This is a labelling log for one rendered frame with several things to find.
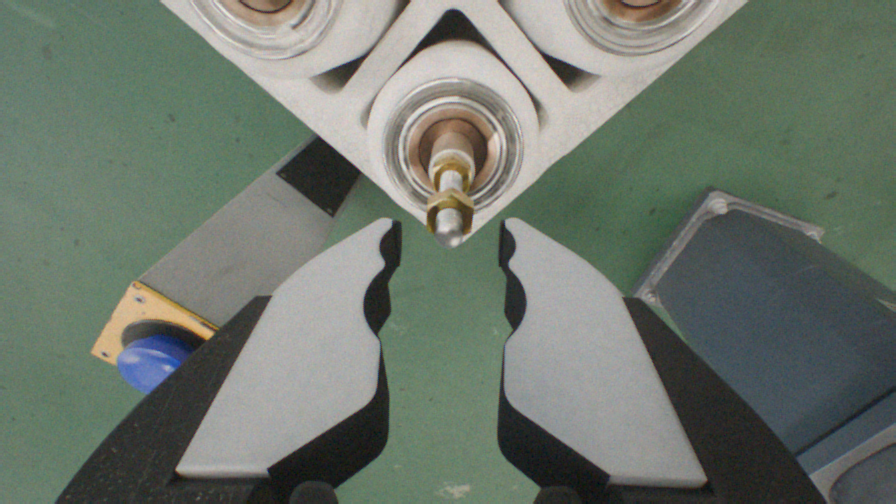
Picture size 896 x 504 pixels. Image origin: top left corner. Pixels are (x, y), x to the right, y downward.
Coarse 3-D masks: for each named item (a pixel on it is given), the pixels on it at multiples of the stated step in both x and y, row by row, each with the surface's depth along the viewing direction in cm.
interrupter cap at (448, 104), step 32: (416, 96) 18; (448, 96) 18; (480, 96) 18; (384, 128) 19; (416, 128) 19; (448, 128) 19; (480, 128) 19; (512, 128) 19; (384, 160) 20; (416, 160) 20; (480, 160) 20; (512, 160) 20; (416, 192) 21; (480, 192) 21
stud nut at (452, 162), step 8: (440, 160) 17; (448, 160) 16; (456, 160) 16; (440, 168) 16; (448, 168) 16; (456, 168) 16; (464, 168) 16; (440, 176) 17; (464, 176) 16; (432, 184) 17; (464, 184) 17; (464, 192) 17
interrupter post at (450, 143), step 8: (440, 136) 19; (448, 136) 19; (456, 136) 19; (464, 136) 19; (440, 144) 18; (448, 144) 18; (456, 144) 18; (464, 144) 18; (432, 152) 19; (440, 152) 17; (448, 152) 17; (456, 152) 17; (464, 152) 17; (472, 152) 19; (432, 160) 17; (464, 160) 17; (472, 160) 17; (432, 168) 17; (472, 168) 17; (432, 176) 18; (472, 176) 18
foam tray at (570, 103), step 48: (432, 0) 22; (480, 0) 22; (384, 48) 24; (528, 48) 23; (288, 96) 25; (336, 96) 25; (576, 96) 25; (624, 96) 25; (336, 144) 27; (576, 144) 27
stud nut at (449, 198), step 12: (444, 192) 13; (456, 192) 13; (432, 204) 13; (444, 204) 13; (456, 204) 13; (468, 204) 13; (432, 216) 13; (468, 216) 13; (432, 228) 14; (468, 228) 14
